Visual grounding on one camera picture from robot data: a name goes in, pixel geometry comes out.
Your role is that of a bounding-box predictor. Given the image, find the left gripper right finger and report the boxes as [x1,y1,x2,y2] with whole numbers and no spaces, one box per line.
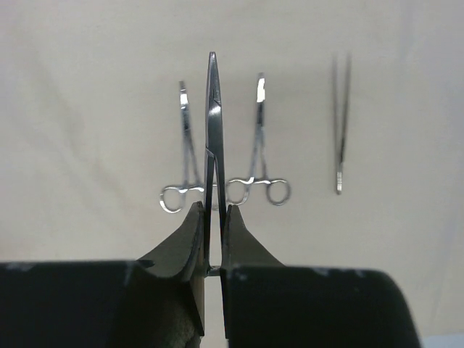
[220,205,284,341]

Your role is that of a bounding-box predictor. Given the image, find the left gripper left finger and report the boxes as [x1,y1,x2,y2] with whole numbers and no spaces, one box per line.
[141,202,205,336]

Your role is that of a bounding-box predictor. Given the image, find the steel hemostat forceps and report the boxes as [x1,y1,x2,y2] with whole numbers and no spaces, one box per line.
[226,72,291,206]
[159,80,204,214]

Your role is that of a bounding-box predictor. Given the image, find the steel surgical scissors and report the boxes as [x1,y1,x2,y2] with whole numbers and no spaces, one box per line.
[203,51,227,276]

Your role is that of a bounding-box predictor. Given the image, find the steel tweezers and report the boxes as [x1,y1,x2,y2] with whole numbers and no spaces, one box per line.
[332,52,352,195]

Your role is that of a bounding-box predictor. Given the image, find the beige cloth surgical wrap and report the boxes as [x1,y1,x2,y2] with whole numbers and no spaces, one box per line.
[0,0,464,276]

